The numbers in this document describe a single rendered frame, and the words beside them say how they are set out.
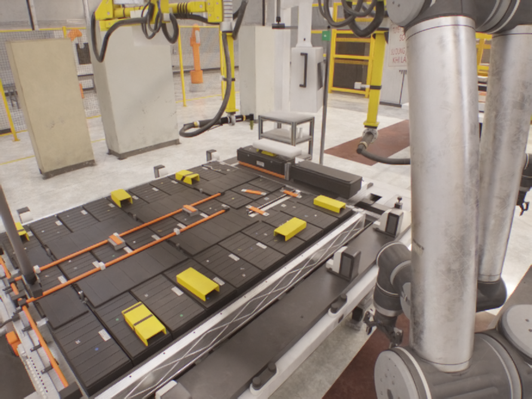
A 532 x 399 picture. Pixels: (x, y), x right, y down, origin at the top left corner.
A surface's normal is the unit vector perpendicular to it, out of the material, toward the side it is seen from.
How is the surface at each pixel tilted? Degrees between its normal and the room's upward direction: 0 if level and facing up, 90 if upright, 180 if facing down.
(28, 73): 90
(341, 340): 0
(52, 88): 90
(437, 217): 76
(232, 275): 0
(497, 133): 85
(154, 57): 90
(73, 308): 0
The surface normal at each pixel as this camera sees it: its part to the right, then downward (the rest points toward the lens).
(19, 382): 0.00, -0.90
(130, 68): 0.73, 0.30
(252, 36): -0.67, 0.33
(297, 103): -0.30, 0.42
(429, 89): -0.73, 0.11
